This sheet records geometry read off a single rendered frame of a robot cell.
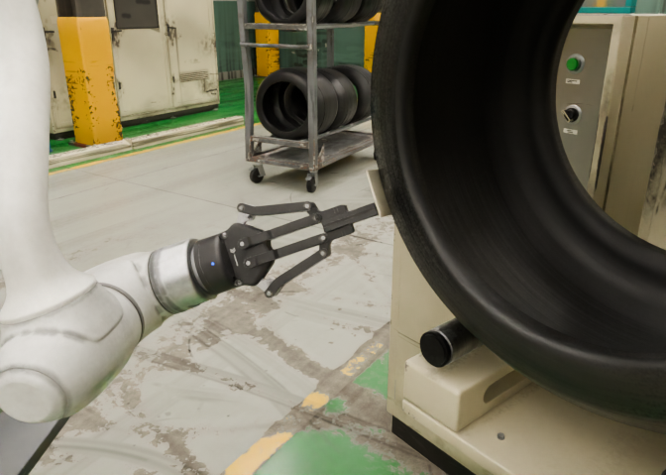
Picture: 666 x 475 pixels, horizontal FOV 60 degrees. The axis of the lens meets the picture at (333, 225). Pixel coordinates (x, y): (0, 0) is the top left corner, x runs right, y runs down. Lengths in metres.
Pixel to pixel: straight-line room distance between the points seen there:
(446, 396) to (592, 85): 0.76
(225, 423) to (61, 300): 1.44
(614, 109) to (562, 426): 0.66
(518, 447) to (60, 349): 0.51
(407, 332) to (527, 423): 0.96
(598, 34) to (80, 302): 1.03
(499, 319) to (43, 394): 0.45
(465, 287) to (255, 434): 1.44
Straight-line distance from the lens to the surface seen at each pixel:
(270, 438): 1.97
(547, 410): 0.82
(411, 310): 1.66
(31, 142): 0.71
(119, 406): 2.21
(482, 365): 0.76
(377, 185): 0.72
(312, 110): 4.09
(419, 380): 0.75
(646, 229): 0.94
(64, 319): 0.65
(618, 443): 0.80
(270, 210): 0.73
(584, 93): 1.29
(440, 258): 0.64
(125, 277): 0.77
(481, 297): 0.63
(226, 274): 0.74
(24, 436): 1.08
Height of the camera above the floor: 1.28
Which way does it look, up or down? 21 degrees down
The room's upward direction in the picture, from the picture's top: straight up
